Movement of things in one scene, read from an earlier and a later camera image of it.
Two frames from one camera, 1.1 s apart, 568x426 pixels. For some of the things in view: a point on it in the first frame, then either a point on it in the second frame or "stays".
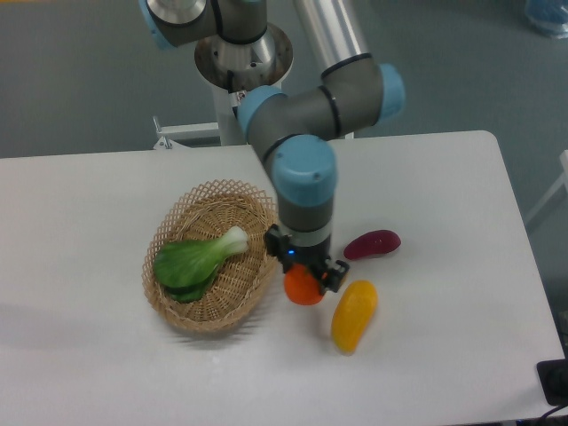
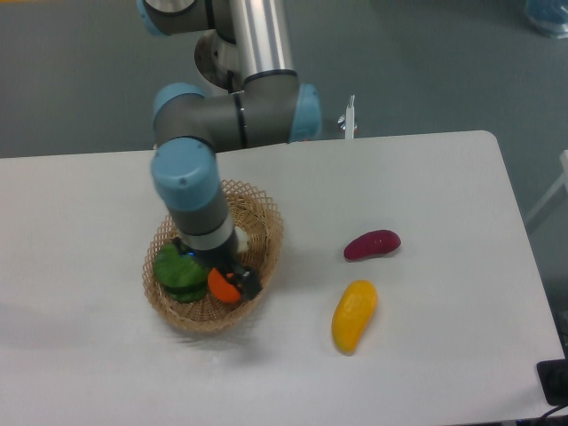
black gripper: x=278 y=245 to x=225 y=257
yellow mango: x=355 y=310 stays
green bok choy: x=185 y=268 stays
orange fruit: x=301 y=286 to x=222 y=287
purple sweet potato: x=372 y=243 stays
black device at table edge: x=554 y=376 stays
